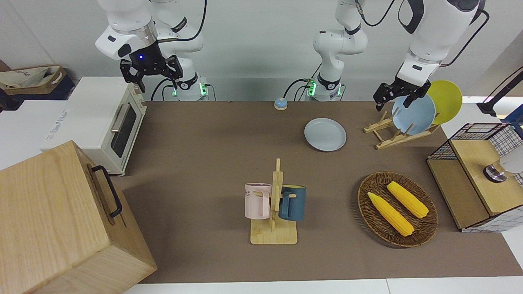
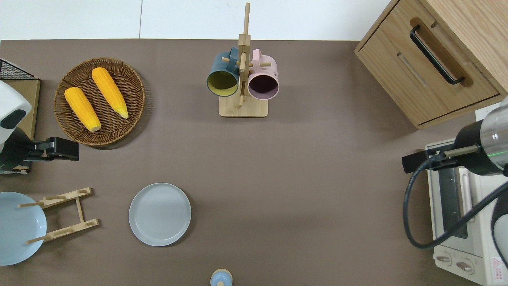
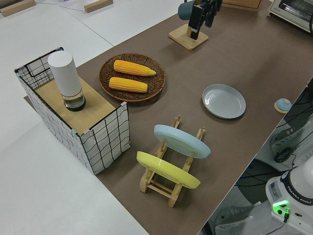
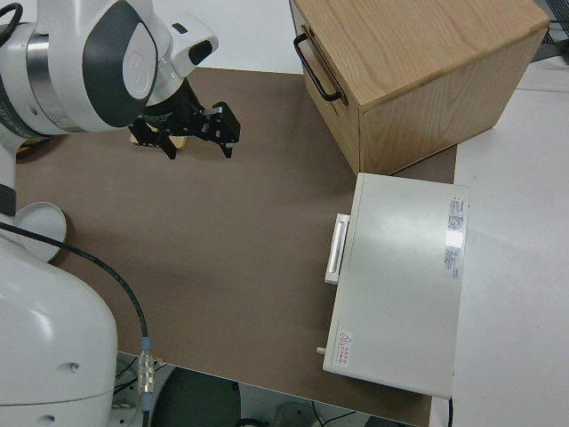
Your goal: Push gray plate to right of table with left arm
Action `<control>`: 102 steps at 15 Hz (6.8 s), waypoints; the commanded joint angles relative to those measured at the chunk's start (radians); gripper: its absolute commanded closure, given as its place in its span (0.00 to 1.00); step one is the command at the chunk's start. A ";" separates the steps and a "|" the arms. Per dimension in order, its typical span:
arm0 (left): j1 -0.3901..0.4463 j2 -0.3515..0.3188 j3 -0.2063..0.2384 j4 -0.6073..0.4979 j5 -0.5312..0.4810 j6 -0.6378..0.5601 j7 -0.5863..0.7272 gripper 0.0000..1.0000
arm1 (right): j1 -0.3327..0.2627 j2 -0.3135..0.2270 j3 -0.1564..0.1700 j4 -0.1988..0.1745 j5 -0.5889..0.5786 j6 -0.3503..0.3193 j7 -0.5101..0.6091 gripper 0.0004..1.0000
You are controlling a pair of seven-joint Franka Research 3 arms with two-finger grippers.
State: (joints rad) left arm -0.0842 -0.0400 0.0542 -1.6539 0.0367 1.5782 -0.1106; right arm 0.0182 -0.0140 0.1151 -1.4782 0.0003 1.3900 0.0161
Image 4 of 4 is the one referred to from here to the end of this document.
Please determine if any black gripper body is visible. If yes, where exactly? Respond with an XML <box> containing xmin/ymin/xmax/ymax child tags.
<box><xmin>127</xmin><ymin>84</ymin><xmax>242</xmax><ymax>149</ymax></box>

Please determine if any black cable with metal connector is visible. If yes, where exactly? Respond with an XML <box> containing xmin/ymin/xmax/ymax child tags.
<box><xmin>0</xmin><ymin>221</ymin><xmax>158</xmax><ymax>427</ymax></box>

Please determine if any black wire rack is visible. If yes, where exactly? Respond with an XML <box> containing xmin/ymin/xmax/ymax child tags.
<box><xmin>539</xmin><ymin>0</ymin><xmax>569</xmax><ymax>62</ymax></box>

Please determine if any brown table mat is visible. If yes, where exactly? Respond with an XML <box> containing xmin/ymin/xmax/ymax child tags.
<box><xmin>15</xmin><ymin>66</ymin><xmax>459</xmax><ymax>422</ymax></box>

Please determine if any white toaster oven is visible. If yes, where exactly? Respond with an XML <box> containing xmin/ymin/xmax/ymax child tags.
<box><xmin>314</xmin><ymin>172</ymin><xmax>471</xmax><ymax>399</ymax></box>

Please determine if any brown wicker basket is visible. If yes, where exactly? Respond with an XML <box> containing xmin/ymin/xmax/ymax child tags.
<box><xmin>15</xmin><ymin>137</ymin><xmax>55</xmax><ymax>159</ymax></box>

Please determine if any gray round plate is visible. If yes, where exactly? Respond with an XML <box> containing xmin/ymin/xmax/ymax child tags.
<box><xmin>15</xmin><ymin>202</ymin><xmax>68</xmax><ymax>264</ymax></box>

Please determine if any black cabinet drawer handle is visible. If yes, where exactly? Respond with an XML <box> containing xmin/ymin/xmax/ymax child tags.
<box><xmin>293</xmin><ymin>34</ymin><xmax>342</xmax><ymax>102</ymax></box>

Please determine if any wooden mug stand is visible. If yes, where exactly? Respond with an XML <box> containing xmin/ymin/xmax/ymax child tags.
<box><xmin>128</xmin><ymin>131</ymin><xmax>188</xmax><ymax>150</ymax></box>

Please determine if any light wooden drawer cabinet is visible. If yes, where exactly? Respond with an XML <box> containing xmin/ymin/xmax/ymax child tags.
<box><xmin>288</xmin><ymin>0</ymin><xmax>550</xmax><ymax>177</ymax></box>

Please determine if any black round floor base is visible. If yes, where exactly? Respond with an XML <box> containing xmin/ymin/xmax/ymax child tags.
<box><xmin>153</xmin><ymin>367</ymin><xmax>242</xmax><ymax>427</ymax></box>

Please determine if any white oven door handle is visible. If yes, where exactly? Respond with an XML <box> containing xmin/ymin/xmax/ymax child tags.
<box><xmin>324</xmin><ymin>213</ymin><xmax>352</xmax><ymax>285</ymax></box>

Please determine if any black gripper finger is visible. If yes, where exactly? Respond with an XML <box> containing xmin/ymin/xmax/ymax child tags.
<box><xmin>216</xmin><ymin>133</ymin><xmax>236</xmax><ymax>160</ymax></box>
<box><xmin>155</xmin><ymin>132</ymin><xmax>180</xmax><ymax>162</ymax></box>

